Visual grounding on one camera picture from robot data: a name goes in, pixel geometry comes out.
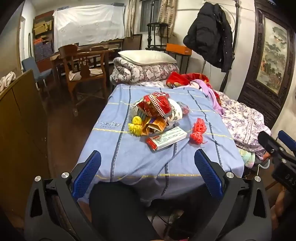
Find orange wrapper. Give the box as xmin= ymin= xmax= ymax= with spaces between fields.
xmin=141 ymin=115 xmax=170 ymax=136

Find black round stand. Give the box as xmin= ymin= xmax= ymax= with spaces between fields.
xmin=146 ymin=22 xmax=170 ymax=50

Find purple floral duvet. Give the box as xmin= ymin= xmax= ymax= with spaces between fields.
xmin=215 ymin=89 xmax=272 ymax=154

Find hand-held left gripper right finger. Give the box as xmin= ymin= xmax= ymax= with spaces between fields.
xmin=194 ymin=149 xmax=272 ymax=241

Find striped cloth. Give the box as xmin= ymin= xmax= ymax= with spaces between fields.
xmin=0 ymin=72 xmax=16 ymax=93

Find white pillow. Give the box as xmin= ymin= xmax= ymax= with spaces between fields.
xmin=118 ymin=50 xmax=177 ymax=66

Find red checkered snack wrapper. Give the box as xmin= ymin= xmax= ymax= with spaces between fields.
xmin=135 ymin=91 xmax=173 ymax=118

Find person's black pants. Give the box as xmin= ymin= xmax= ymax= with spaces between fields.
xmin=89 ymin=182 xmax=208 ymax=241

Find dark picture frame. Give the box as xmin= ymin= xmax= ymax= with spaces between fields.
xmin=125 ymin=34 xmax=142 ymax=50

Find black jacket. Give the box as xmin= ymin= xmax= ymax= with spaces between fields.
xmin=183 ymin=2 xmax=233 ymax=73

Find wooden chair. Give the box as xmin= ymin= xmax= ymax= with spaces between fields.
xmin=58 ymin=44 xmax=109 ymax=116

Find red foam fruit net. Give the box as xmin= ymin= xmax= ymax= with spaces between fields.
xmin=189 ymin=118 xmax=208 ymax=144

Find orange box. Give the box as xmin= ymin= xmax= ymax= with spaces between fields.
xmin=166 ymin=43 xmax=192 ymax=55

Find plaid curtain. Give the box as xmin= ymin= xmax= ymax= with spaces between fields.
xmin=158 ymin=0 xmax=178 ymax=37

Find white cloth cover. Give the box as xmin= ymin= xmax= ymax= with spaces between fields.
xmin=53 ymin=5 xmax=126 ymax=47

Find carved wooden framed painting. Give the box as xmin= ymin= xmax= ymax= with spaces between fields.
xmin=238 ymin=0 xmax=296 ymax=130

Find black metal side stand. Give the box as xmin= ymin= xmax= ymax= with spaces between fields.
xmin=172 ymin=54 xmax=190 ymax=75

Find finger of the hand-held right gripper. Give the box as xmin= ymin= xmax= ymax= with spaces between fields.
xmin=257 ymin=130 xmax=279 ymax=159
xmin=278 ymin=130 xmax=296 ymax=152

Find floral folded quilt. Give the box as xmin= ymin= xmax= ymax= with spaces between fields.
xmin=110 ymin=57 xmax=181 ymax=85

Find red blanket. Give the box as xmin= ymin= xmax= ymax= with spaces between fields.
xmin=166 ymin=72 xmax=210 ymax=90

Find wooden cabinet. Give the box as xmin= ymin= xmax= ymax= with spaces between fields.
xmin=0 ymin=70 xmax=50 ymax=218

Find electric fan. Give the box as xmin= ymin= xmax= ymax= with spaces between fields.
xmin=221 ymin=5 xmax=237 ymax=33

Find blue striped bed sheet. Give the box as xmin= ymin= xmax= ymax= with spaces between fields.
xmin=76 ymin=83 xmax=244 ymax=204

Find blue chair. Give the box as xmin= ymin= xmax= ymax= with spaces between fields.
xmin=21 ymin=57 xmax=52 ymax=91

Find window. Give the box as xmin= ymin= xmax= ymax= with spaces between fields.
xmin=140 ymin=0 xmax=162 ymax=33

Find person's right hand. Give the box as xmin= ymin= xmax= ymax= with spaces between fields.
xmin=274 ymin=189 xmax=296 ymax=224

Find stacked cardboard boxes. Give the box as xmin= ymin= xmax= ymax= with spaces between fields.
xmin=32 ymin=10 xmax=55 ymax=63

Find purple garment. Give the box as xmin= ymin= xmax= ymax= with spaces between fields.
xmin=190 ymin=79 xmax=226 ymax=115

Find beige curtain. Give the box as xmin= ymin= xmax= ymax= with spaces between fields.
xmin=126 ymin=0 xmax=139 ymax=37

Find white medicine box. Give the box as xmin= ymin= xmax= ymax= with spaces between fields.
xmin=146 ymin=126 xmax=188 ymax=151

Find pastel quilt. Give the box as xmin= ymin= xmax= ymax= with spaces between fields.
xmin=239 ymin=148 xmax=257 ymax=168

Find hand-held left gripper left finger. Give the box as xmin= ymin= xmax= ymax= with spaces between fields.
xmin=24 ymin=150 xmax=102 ymax=241

